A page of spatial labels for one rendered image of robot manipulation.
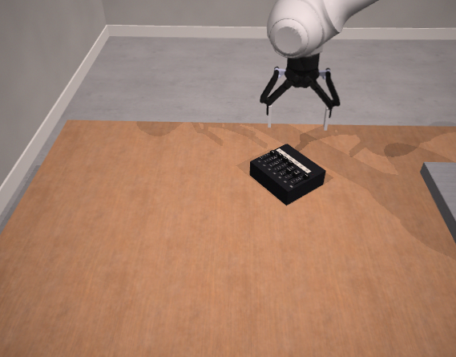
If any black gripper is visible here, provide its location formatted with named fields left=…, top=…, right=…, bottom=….
left=260, top=53, right=340, bottom=131

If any black lighting desk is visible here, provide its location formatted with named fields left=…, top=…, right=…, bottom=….
left=249, top=144, right=326, bottom=205

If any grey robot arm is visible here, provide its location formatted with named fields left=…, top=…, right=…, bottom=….
left=267, top=0, right=378, bottom=59

